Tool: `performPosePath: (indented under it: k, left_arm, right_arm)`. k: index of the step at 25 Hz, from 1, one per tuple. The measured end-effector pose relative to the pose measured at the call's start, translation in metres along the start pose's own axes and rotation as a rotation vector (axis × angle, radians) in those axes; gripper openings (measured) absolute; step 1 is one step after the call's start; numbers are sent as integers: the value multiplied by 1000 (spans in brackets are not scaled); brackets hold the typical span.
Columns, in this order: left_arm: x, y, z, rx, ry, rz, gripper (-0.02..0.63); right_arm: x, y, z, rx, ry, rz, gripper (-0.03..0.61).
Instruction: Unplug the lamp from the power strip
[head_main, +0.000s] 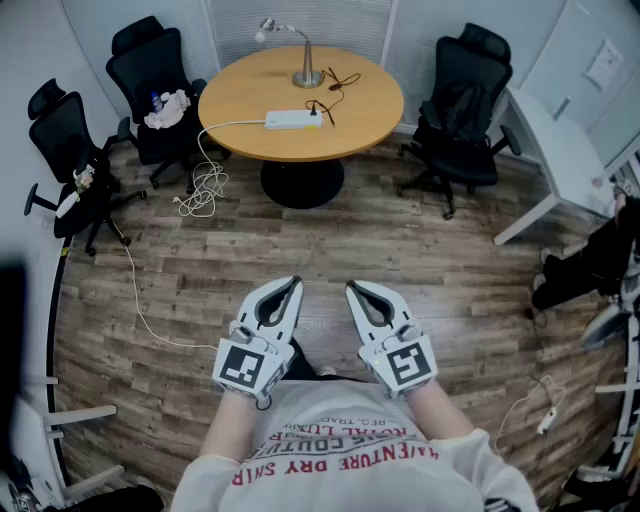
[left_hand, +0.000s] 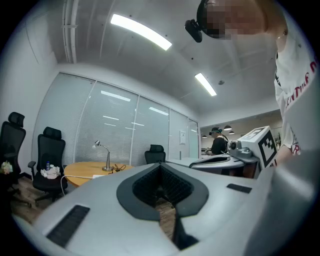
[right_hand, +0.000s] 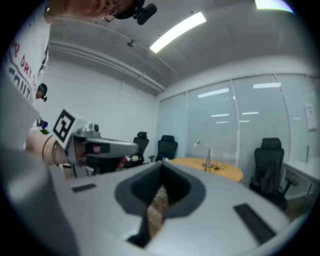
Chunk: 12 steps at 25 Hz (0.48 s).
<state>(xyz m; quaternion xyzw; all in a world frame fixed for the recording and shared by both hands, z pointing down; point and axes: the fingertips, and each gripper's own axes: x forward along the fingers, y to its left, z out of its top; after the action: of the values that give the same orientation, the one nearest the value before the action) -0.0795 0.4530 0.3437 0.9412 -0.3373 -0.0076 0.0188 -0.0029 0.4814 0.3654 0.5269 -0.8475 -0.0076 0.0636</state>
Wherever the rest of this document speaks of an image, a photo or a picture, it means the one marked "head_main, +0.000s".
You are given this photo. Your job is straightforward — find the black office chair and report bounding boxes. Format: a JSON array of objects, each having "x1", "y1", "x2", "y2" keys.
[
  {"x1": 23, "y1": 77, "x2": 149, "y2": 258},
  {"x1": 396, "y1": 21, "x2": 523, "y2": 222},
  {"x1": 104, "y1": 15, "x2": 233, "y2": 196}
]

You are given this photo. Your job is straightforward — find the white metal rack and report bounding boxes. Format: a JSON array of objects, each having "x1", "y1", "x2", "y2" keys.
[{"x1": 574, "y1": 314, "x2": 640, "y2": 481}]

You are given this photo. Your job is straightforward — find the crumpled white cloth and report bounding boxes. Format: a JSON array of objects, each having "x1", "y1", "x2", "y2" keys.
[{"x1": 143, "y1": 88, "x2": 193, "y2": 132}]

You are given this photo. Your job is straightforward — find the white desk frame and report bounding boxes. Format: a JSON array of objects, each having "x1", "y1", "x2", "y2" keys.
[{"x1": 12, "y1": 373, "x2": 127, "y2": 507}]

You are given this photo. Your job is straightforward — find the small white floor power strip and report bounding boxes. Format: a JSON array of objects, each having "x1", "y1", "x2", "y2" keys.
[{"x1": 493, "y1": 374, "x2": 568, "y2": 457}]

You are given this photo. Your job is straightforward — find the black jacket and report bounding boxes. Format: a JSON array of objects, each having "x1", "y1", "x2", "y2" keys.
[{"x1": 418, "y1": 81, "x2": 495, "y2": 147}]

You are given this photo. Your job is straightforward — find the black monitor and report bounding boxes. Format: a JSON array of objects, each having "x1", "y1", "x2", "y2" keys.
[{"x1": 0, "y1": 255, "x2": 30, "y2": 419}]

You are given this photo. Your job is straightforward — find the person's black trouser leg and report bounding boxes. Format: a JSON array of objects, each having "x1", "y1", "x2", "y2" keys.
[{"x1": 285, "y1": 337, "x2": 338, "y2": 382}]

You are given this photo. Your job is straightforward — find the white paper sign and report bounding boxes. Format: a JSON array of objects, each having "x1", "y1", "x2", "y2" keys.
[{"x1": 581, "y1": 38, "x2": 626, "y2": 92}]

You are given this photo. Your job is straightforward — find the white power strip cable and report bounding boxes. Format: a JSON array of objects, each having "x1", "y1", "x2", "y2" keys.
[{"x1": 171, "y1": 118, "x2": 269, "y2": 219}]

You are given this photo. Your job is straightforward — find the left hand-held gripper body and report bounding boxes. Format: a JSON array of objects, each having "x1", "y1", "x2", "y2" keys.
[{"x1": 211, "y1": 320, "x2": 297, "y2": 410}]

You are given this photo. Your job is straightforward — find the round wooden table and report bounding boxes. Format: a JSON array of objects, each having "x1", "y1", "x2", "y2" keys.
[{"x1": 197, "y1": 45, "x2": 406, "y2": 211}]

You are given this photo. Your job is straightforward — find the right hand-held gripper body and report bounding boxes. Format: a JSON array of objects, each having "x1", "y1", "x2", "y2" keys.
[{"x1": 357, "y1": 321, "x2": 440, "y2": 400}]

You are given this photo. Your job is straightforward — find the person's left forearm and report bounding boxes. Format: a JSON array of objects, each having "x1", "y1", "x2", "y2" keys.
[{"x1": 198, "y1": 387, "x2": 272, "y2": 459}]

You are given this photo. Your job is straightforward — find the white rectangular desk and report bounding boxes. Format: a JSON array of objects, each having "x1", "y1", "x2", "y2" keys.
[{"x1": 493, "y1": 85, "x2": 617, "y2": 247}]

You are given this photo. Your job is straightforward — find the small flower bouquet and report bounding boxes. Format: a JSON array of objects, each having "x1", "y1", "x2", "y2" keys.
[{"x1": 54, "y1": 164, "x2": 97, "y2": 220}]

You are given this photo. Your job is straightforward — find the silver gooseneck desk lamp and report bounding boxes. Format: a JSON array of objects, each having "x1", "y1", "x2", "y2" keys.
[{"x1": 253, "y1": 17, "x2": 327, "y2": 91}]

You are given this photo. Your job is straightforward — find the black lamp cable with plug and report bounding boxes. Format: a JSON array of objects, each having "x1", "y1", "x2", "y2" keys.
[{"x1": 304, "y1": 67, "x2": 363, "y2": 127}]

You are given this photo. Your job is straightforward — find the thin white floor cable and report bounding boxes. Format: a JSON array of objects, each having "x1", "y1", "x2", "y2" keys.
[{"x1": 106, "y1": 218, "x2": 222, "y2": 352}]

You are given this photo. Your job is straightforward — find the person's white printed shirt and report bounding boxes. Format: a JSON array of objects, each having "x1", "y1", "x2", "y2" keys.
[{"x1": 169, "y1": 378, "x2": 542, "y2": 512}]

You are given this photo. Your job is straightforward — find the person's right forearm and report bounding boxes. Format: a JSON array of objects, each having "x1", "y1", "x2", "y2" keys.
[{"x1": 399, "y1": 377, "x2": 477, "y2": 442}]

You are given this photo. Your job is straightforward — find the white door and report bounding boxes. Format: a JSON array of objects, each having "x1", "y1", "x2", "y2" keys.
[{"x1": 518, "y1": 0, "x2": 640, "y2": 167}]

